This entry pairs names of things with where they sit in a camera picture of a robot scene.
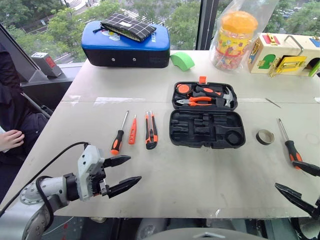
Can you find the orange black utility knife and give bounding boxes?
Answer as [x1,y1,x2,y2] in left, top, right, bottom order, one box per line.
[145,110,159,150]

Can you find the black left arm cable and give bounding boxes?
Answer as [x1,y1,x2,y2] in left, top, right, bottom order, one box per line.
[0,141,90,226]

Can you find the hammer orange black handle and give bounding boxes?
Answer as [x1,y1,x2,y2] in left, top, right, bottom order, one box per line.
[194,85,237,109]

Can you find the grey box red label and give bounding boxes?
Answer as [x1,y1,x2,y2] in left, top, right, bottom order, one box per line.
[31,51,63,78]

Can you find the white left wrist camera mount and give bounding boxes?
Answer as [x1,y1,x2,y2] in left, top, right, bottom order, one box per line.
[76,144,106,202]

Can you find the black tool case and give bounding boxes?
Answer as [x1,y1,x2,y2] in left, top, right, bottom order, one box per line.
[169,76,247,150]

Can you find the bystander dark clothing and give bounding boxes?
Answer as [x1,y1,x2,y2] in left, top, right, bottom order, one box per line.
[0,42,50,201]

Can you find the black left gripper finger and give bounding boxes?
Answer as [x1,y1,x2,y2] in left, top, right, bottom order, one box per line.
[103,154,132,169]
[107,175,143,200]

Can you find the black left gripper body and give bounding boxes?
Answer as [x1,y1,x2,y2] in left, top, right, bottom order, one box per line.
[87,157,112,199]

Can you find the orange voltage tester pen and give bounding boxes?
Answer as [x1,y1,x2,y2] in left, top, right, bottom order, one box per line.
[128,114,138,145]

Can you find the blue black padded cushion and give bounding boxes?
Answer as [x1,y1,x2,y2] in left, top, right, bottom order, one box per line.
[81,20,171,69]

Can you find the grey rounded dome shape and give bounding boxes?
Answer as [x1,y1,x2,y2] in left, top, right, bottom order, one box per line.
[144,226,254,240]

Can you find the screwdriver orange black handle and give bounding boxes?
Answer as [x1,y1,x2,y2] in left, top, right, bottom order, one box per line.
[110,110,130,156]
[278,118,304,170]

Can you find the green foam block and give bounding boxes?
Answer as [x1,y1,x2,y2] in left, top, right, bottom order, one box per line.
[170,51,196,72]

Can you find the orange black tape measure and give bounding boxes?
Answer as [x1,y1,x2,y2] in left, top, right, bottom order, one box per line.
[176,83,193,95]

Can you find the black white grid pouch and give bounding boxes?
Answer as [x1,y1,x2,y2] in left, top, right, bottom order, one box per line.
[92,12,158,43]

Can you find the pliers with orange handles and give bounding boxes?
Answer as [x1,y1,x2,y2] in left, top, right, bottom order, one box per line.
[176,96,215,107]

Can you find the bystander bare hand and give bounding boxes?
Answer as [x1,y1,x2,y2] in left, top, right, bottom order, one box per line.
[0,129,26,153]

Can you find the toy jar orange lid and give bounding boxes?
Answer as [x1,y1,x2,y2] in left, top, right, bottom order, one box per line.
[214,10,259,73]

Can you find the black electrical tape roll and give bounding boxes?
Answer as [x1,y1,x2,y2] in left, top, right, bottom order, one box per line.
[255,129,275,146]

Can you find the jar in plastic bag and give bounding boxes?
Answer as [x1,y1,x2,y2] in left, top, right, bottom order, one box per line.
[209,0,280,74]

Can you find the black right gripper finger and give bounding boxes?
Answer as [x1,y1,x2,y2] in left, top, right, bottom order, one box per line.
[291,160,320,178]
[274,182,320,218]

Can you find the dark window frame post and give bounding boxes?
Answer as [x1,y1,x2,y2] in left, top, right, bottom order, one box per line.
[195,0,220,51]

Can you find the wooden latch busy board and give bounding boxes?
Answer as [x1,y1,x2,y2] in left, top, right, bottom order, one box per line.
[248,32,320,78]

